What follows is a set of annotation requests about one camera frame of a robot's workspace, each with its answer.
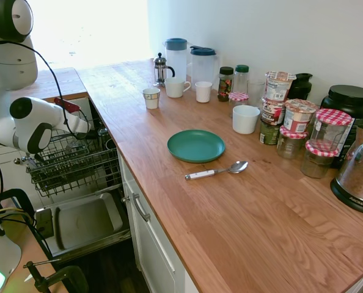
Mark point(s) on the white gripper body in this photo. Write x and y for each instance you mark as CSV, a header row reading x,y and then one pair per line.
x,y
79,125

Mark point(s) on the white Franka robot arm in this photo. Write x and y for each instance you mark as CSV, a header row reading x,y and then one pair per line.
x,y
4,76

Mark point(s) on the dishwasher body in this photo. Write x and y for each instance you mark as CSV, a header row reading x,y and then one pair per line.
x,y
93,111

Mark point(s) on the dishwasher door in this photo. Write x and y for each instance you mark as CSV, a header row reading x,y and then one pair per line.
x,y
86,219

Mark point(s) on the black cup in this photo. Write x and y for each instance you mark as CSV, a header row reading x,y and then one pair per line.
x,y
111,145

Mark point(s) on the grey cutlery basket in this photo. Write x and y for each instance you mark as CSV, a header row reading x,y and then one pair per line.
x,y
62,171

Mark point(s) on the silver cutlery piece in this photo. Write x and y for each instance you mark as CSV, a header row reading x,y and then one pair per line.
x,y
31,163

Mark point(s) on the metal corner cabinet knob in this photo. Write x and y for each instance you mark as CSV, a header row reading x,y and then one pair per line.
x,y
17,160

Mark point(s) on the patterned white paper cup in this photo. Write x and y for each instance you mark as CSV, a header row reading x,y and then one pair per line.
x,y
151,99

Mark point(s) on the white corner cabinet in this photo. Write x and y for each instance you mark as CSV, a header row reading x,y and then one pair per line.
x,y
4,172

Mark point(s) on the dark green C-clamp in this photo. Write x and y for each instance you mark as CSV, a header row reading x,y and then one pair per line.
x,y
13,192
74,274

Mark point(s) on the glass French press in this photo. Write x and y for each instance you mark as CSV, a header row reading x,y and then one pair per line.
x,y
160,70

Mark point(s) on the white ceramic mug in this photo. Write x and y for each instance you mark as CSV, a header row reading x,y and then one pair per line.
x,y
174,88

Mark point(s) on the black detergent dispenser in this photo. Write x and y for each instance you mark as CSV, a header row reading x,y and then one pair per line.
x,y
44,224

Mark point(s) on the teal plastic plate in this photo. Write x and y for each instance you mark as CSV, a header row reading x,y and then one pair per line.
x,y
196,146

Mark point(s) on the frosted pitcher blue lid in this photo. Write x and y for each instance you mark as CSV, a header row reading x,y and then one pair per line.
x,y
179,58

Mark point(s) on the plain white cup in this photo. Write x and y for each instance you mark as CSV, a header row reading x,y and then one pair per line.
x,y
203,92

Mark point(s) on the clear pitcher blue lid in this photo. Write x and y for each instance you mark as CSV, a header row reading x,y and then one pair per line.
x,y
203,68

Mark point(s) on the white base cabinet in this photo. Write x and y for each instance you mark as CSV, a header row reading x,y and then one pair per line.
x,y
157,244

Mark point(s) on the spice jar dark lid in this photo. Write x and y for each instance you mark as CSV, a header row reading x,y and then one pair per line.
x,y
225,84

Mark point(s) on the small jar red checked lid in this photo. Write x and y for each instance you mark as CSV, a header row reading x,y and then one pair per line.
x,y
238,102

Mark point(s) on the wide white cup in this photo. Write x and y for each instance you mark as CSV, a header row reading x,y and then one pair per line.
x,y
245,120

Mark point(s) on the clear bottle green lid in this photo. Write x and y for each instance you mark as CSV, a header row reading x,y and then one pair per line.
x,y
241,77

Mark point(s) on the clear glass tumbler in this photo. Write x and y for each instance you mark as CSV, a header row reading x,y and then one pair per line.
x,y
256,91

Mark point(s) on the green tin can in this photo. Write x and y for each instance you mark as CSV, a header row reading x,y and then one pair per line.
x,y
268,132

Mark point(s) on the red oatmeal cup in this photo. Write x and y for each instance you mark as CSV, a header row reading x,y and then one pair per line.
x,y
272,111

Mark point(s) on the glass jar red checked lid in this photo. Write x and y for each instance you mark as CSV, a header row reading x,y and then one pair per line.
x,y
291,145
317,163

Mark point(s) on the foil-lidded red white cup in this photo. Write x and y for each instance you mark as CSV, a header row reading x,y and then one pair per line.
x,y
299,116

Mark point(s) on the black tumbler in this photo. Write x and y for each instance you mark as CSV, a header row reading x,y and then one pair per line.
x,y
302,87

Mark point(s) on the large jar red checked lid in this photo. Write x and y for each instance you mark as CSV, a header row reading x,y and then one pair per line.
x,y
331,128

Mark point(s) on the black protein tub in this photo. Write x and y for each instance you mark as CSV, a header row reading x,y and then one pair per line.
x,y
349,103

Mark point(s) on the steel electric kettle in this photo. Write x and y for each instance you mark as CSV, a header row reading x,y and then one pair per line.
x,y
358,171

